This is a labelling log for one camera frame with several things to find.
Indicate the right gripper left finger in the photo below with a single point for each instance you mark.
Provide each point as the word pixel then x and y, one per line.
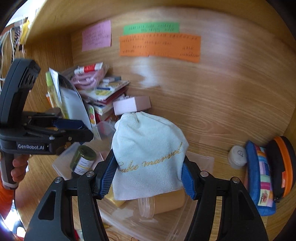
pixel 53 218

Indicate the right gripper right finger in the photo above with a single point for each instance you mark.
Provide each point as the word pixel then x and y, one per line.
pixel 240 219

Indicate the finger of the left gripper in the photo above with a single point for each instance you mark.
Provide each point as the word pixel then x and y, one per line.
pixel 69 123
pixel 61 140

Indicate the dark green glass bottle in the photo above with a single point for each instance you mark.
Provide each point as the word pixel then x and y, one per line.
pixel 83 160

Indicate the yellow lotion tube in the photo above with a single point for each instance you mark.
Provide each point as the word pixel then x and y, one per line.
pixel 111 198

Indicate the white drawstring pouch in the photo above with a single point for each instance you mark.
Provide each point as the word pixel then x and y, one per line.
pixel 150 151

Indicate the clear jar yellow cream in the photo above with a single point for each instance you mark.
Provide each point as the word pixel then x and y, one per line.
pixel 150 206

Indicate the orange sleeve forearm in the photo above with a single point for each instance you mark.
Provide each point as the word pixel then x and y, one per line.
pixel 6 200

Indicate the person's left hand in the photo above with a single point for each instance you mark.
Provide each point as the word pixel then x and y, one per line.
pixel 20 164

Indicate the yellow green spray bottle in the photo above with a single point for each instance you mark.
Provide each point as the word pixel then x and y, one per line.
pixel 55 102

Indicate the white grey paper folder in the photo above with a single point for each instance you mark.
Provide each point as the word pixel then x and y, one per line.
pixel 71 102

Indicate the fruit sticker strip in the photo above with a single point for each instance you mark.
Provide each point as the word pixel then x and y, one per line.
pixel 91 114

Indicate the stack of books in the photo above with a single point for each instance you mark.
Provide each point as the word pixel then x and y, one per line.
pixel 105 93

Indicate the red white tube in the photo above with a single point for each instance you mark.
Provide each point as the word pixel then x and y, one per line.
pixel 88 68

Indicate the blue patchwork pouch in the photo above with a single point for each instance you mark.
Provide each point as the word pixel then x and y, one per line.
pixel 259 184

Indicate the small white round container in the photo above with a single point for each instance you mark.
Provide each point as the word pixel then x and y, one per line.
pixel 237 157

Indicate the pink white small box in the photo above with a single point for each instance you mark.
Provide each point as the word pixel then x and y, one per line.
pixel 131 105

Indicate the black orange zip case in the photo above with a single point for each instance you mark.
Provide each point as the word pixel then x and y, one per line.
pixel 281 159

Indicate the pink sticky note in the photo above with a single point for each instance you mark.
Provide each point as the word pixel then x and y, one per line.
pixel 97 36

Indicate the green sticky note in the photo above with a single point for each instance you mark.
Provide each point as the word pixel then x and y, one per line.
pixel 151 27

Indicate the orange paper note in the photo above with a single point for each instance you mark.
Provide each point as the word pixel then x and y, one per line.
pixel 170 45

